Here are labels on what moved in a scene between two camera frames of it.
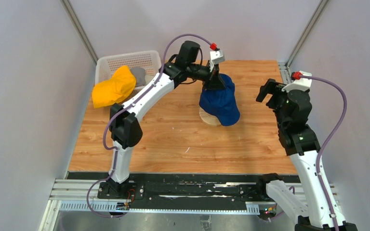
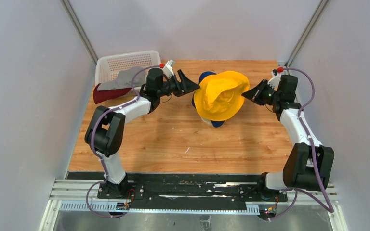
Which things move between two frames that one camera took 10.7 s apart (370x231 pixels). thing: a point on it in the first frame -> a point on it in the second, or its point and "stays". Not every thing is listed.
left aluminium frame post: x=80 y=30 stays
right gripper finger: x=268 y=88 -> x=256 y=91
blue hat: x=221 y=104 -> x=217 y=123
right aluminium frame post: x=319 y=10 stays
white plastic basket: x=149 y=60 stays
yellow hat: x=108 y=93 -> x=220 y=96
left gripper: x=215 y=82 -> x=188 y=86
